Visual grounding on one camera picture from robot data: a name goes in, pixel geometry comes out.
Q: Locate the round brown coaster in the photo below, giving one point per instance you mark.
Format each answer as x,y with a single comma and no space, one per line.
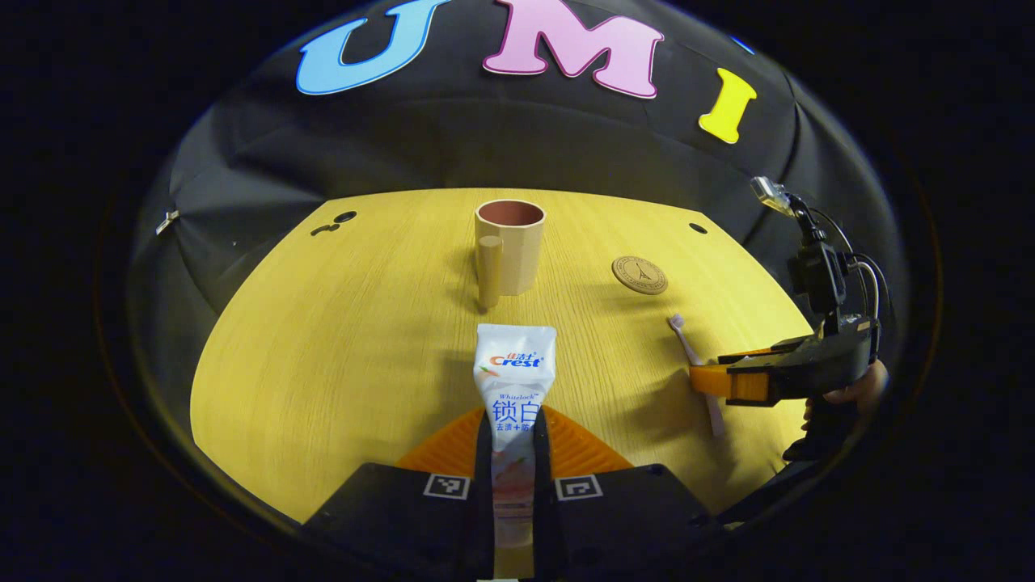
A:
640,275

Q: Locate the yellow wooden desktop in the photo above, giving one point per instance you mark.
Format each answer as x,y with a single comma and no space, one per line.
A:
356,347

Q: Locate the pale pink toothbrush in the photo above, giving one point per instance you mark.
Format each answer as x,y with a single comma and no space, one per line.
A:
693,347

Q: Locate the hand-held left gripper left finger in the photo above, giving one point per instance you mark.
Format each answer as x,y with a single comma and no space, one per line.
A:
483,485

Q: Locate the black backdrop cloth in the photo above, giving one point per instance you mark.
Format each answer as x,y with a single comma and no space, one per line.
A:
485,137

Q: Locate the silver metal clip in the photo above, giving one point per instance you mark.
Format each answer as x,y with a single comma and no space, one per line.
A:
167,221

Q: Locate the white toothpaste tube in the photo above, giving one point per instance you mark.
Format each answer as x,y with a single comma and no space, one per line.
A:
515,380

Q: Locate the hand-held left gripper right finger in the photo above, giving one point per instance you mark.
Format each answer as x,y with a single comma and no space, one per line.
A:
542,493

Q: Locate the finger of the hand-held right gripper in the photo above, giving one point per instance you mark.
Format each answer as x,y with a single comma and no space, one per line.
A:
711,381
748,354

